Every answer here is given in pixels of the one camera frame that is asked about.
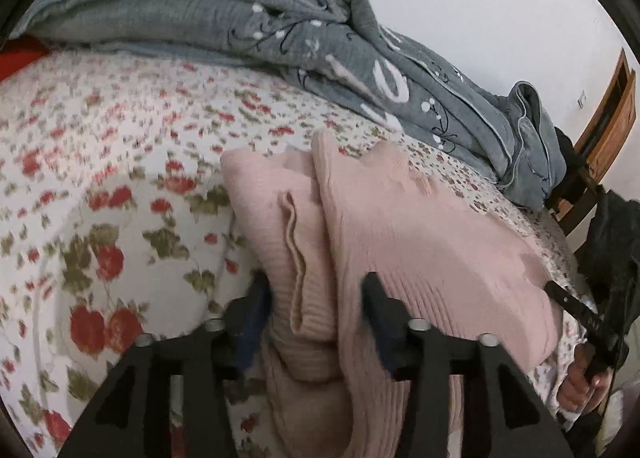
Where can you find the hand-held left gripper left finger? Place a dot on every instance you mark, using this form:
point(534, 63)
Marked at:
point(250, 325)

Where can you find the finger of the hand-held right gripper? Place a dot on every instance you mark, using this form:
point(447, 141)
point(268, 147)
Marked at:
point(585, 318)

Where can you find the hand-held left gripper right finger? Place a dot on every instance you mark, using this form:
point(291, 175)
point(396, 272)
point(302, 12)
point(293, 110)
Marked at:
point(389, 338)

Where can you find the pink knitted sweater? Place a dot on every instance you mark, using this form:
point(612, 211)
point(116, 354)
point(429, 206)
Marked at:
point(410, 248)

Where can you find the person's right hand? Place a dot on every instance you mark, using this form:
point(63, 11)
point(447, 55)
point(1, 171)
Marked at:
point(580, 388)

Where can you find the black jacket with white logo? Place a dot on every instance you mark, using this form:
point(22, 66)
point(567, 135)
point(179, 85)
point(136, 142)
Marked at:
point(612, 258)

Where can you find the wooden door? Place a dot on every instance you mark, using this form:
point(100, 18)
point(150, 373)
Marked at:
point(610, 117)

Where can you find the floral bed sheet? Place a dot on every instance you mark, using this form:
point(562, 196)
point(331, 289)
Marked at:
point(125, 162)

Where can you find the grey floral quilt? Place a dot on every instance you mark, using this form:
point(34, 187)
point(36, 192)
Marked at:
point(250, 22)

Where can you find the red pillow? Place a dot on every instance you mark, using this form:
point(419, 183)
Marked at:
point(17, 57)

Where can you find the white wall switch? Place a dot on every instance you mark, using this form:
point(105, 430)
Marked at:
point(581, 99)

